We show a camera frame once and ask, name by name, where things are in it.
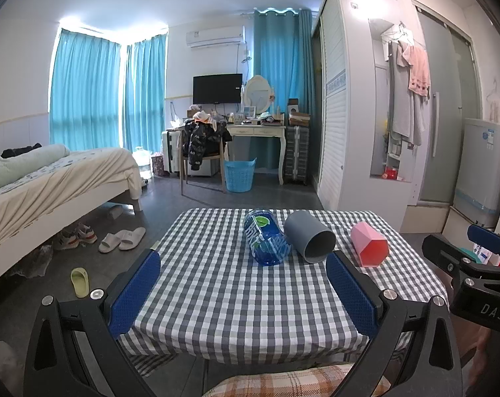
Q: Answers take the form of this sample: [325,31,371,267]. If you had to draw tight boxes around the dark teal curtain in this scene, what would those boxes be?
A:
[250,8,317,171]

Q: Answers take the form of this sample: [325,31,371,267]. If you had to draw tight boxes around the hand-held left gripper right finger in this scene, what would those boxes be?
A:
[325,250,464,397]

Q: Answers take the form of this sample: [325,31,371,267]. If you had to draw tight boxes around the pink cup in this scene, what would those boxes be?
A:
[350,222,389,267]

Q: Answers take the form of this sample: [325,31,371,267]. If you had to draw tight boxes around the pair of sneakers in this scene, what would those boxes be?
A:
[53,223,98,251]

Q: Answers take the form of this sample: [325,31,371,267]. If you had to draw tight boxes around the white slipper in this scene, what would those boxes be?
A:
[98,233,123,254]
[118,227,147,251]

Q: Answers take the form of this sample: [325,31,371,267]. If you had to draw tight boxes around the black television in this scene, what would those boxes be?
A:
[193,73,243,104]

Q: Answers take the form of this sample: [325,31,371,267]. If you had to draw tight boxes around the frosted glass door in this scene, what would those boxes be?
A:
[411,0,483,208]

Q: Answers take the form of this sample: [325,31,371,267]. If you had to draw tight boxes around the white air conditioner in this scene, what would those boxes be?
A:
[186,25,247,49]

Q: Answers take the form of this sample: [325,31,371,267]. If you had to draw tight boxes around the wide teal curtain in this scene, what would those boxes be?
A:
[49,29,123,152]

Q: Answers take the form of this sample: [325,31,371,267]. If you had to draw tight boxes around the white washing machine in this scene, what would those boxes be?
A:
[453,118,500,229]

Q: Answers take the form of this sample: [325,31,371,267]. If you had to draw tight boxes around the black jacket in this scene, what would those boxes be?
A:
[182,119,233,171]

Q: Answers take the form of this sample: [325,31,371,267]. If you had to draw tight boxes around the blue laundry basket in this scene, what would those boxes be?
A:
[224,158,258,193]

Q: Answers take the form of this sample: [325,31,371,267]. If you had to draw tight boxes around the clear water jug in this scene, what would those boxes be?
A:
[133,147,154,180]

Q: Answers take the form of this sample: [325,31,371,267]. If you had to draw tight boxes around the grey checkered tablecloth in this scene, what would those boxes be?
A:
[117,208,449,377]

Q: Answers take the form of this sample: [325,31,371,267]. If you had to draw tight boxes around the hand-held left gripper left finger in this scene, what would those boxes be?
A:
[22,249,162,397]

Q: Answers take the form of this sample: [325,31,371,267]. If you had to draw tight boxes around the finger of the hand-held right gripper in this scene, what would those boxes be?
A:
[467,223,500,268]
[422,234,500,287]

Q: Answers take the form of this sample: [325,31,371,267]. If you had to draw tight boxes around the person's right forearm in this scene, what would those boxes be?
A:
[459,326,500,385]

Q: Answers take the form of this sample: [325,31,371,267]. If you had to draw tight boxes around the cardboard boxes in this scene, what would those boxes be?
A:
[288,98,312,127]

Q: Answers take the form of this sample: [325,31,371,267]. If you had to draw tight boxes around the white suitcase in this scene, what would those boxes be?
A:
[162,129,185,174]

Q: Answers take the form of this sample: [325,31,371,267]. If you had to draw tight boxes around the white oval mirror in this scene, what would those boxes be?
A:
[241,75,274,113]

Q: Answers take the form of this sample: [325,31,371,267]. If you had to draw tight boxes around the grey hanging towel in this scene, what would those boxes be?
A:
[388,41,424,147]

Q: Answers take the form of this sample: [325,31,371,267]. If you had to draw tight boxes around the pale green rolled blanket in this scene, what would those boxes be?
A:
[0,144,71,194]

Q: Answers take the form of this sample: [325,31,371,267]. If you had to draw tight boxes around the pink hanging towel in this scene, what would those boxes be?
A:
[407,45,432,97]

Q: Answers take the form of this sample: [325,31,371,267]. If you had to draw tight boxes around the white plastic bag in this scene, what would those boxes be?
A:
[0,341,24,397]

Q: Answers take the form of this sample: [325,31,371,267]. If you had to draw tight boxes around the white bed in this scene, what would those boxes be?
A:
[0,145,144,266]

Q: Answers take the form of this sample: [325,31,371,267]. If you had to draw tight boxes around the narrow teal curtain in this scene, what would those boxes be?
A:
[124,33,168,154]

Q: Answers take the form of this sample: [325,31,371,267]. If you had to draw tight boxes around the orange plaid cloth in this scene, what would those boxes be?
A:
[206,363,393,397]

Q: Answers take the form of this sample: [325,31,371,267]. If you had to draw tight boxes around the wooden chair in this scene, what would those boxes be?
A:
[180,132,228,195]

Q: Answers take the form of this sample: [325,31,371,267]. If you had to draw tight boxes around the white wardrobe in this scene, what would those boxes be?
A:
[311,0,416,212]

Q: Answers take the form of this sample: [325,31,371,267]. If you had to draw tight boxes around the white dressing table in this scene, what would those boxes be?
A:
[227,123,287,186]

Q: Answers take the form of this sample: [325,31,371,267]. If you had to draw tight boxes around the transparent blue cup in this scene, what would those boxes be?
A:
[243,210,292,266]

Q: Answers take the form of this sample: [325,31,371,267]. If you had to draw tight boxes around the teal and white packet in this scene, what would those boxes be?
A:
[460,243,500,269]

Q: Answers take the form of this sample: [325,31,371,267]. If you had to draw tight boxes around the clear plastic bag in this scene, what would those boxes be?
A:
[5,244,55,279]

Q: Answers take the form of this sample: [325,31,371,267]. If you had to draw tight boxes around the grey cup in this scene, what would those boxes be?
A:
[284,210,337,264]

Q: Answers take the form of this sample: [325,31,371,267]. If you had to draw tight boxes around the dark cloth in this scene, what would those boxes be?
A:
[1,143,43,159]

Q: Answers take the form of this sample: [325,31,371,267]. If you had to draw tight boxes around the green slipper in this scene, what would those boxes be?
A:
[70,268,90,299]

